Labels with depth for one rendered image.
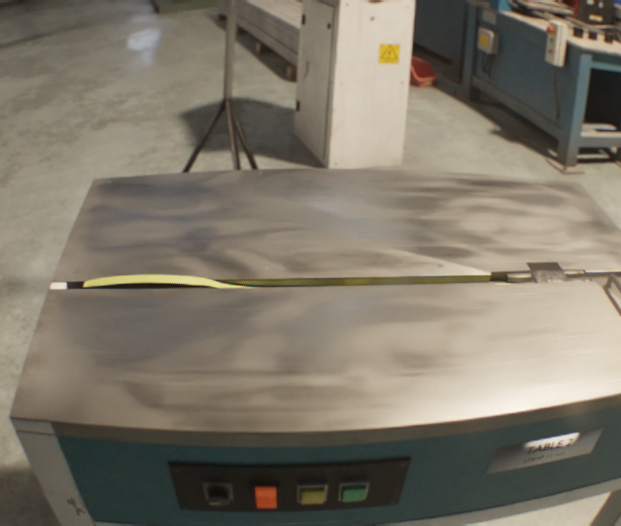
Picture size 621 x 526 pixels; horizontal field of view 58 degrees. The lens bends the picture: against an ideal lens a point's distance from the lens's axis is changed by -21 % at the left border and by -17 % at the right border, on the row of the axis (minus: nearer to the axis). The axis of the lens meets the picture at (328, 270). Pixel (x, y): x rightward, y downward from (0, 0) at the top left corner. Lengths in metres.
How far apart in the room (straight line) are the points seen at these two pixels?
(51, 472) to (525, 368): 0.55
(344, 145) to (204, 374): 2.20
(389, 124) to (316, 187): 1.85
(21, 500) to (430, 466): 1.09
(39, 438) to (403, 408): 0.39
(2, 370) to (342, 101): 1.76
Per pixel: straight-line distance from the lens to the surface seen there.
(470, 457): 0.71
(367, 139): 2.84
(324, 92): 2.79
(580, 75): 3.24
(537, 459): 0.77
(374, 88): 2.76
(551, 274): 0.91
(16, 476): 1.60
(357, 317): 0.76
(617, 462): 0.88
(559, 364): 0.75
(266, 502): 0.69
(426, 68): 4.39
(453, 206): 1.02
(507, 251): 0.93
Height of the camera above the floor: 1.19
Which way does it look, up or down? 33 degrees down
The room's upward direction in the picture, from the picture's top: 4 degrees clockwise
